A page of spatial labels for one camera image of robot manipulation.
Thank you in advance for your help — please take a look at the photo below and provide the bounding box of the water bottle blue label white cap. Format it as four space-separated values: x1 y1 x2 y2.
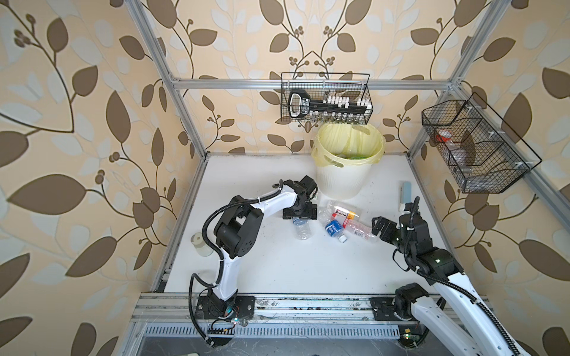
292 217 313 240

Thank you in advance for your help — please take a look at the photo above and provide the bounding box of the green bottle yellow cap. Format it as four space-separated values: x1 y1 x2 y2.
336 154 368 160

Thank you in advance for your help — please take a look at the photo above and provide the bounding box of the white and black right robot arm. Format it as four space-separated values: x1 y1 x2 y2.
371 197 527 355

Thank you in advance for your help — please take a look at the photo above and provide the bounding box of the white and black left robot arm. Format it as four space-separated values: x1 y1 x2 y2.
188 176 318 348

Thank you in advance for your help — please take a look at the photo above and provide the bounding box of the white ribbed waste bin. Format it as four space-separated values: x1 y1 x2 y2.
314 155 379 200

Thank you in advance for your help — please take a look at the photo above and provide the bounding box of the yellow bin liner bag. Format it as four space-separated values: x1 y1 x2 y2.
312 124 386 160

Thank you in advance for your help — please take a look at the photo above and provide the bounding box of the clear bottle red cap red print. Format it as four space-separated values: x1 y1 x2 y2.
332 214 378 243

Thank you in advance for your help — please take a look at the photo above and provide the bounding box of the tea bottle yellow white label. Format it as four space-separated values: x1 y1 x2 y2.
327 200 362 220

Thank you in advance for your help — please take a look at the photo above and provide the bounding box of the small bottle blue label white cap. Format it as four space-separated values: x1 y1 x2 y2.
324 219 347 243

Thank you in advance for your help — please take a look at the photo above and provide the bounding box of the black rack of white vials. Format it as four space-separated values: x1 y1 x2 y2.
285 89 373 120

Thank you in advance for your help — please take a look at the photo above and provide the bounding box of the red capped item in basket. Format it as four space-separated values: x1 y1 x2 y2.
434 130 453 143

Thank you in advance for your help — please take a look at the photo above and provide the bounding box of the black wire basket back wall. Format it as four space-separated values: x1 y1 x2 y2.
281 71 373 125

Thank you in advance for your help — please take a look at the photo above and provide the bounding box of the black wire basket wall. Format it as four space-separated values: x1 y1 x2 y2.
281 71 373 125
422 93 543 194

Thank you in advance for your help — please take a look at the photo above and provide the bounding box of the black wire basket right wall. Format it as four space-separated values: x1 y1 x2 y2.
422 93 543 194

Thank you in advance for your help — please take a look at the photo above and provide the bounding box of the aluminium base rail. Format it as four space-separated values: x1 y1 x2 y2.
119 293 485 355

